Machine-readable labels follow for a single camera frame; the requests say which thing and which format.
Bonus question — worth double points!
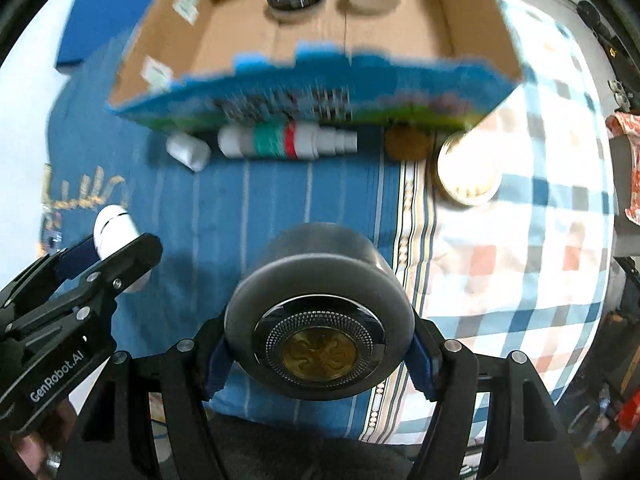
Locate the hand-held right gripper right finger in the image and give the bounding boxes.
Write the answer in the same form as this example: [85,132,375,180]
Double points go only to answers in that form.
[407,310,583,480]

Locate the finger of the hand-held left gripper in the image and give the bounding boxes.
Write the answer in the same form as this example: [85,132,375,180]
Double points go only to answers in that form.
[75,233,164,311]
[15,240,98,291]

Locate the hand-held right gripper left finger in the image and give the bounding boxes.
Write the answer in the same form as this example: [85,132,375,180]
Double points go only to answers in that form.
[59,319,238,480]

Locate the small white bottle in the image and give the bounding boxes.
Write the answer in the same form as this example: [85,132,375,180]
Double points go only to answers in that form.
[93,204,152,294]

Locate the black round jar gold lid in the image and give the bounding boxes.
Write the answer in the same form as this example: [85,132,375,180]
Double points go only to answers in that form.
[224,223,416,401]

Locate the cardboard box blue printed side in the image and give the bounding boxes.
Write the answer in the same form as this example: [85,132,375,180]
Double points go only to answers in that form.
[105,0,526,133]

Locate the person's left hand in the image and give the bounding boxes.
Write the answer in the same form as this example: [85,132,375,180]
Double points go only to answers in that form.
[9,400,78,478]

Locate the blue striped blanket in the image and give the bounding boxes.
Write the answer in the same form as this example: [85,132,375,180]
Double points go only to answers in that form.
[37,45,436,443]

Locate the small white cylinder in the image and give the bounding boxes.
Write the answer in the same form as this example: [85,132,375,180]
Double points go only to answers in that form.
[166,133,211,173]

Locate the checkered blanket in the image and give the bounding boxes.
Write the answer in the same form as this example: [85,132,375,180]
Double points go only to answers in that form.
[395,0,618,446]

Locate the white tube green red bands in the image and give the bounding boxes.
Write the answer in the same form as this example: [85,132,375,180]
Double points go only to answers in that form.
[217,121,359,162]

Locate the round gold tin lid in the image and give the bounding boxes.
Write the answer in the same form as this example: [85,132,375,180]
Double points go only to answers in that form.
[437,129,502,207]

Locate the brown round disc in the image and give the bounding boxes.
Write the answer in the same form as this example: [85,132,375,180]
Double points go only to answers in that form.
[385,127,435,162]

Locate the blue flat box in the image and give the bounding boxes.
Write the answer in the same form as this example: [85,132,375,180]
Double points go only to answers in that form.
[55,0,162,70]

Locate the orange patterned cloth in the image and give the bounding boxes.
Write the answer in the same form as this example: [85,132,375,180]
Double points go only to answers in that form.
[606,112,640,226]

